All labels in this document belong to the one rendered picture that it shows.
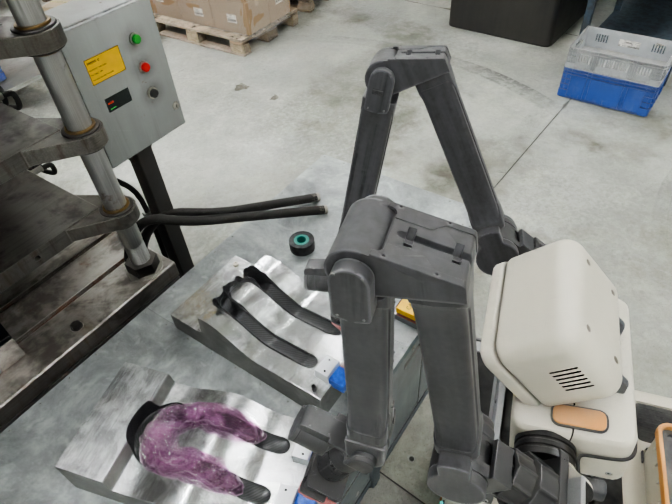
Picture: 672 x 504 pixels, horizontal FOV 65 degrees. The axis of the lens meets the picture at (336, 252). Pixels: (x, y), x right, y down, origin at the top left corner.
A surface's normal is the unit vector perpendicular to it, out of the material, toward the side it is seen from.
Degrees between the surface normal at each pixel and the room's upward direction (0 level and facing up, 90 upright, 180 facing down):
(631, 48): 88
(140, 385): 0
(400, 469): 0
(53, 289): 0
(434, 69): 81
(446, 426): 87
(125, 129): 90
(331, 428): 21
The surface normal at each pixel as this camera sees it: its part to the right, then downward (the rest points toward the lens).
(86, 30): 0.82, 0.37
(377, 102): -0.22, 0.59
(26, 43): 0.16, 0.69
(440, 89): -0.07, 0.73
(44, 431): -0.06, -0.71
